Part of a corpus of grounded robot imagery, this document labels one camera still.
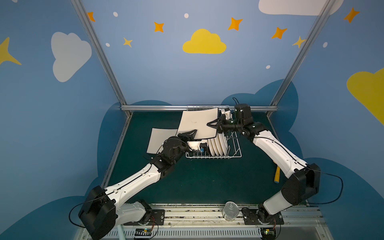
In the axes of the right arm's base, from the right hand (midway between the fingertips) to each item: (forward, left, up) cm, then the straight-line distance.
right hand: (208, 123), depth 75 cm
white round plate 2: (-3, -5, -17) cm, 18 cm away
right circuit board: (-42, -32, -34) cm, 63 cm away
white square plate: (+6, +5, -5) cm, 10 cm away
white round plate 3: (-2, -8, -17) cm, 18 cm away
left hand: (-3, +8, -1) cm, 9 cm away
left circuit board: (-45, +30, -33) cm, 63 cm away
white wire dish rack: (+2, -18, -25) cm, 31 cm away
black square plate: (-17, +2, +2) cm, 18 cm away
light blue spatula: (-46, +40, -28) cm, 67 cm away
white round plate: (-4, -3, -17) cm, 18 cm away
